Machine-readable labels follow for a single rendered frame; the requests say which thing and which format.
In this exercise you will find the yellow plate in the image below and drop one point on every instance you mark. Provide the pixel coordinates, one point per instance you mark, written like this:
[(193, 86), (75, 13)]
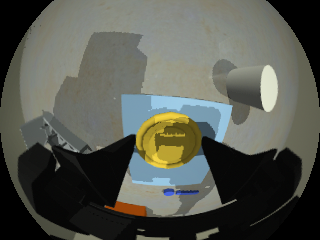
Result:
[(168, 140)]

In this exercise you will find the light blue flat mat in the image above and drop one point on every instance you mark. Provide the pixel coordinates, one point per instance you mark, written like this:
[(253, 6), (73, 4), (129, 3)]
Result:
[(211, 117)]

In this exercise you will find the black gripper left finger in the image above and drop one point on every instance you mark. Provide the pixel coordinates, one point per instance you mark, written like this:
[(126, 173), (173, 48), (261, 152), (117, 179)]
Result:
[(104, 170)]

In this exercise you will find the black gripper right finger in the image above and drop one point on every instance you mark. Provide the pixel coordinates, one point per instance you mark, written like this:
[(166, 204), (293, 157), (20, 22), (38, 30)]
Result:
[(232, 169)]

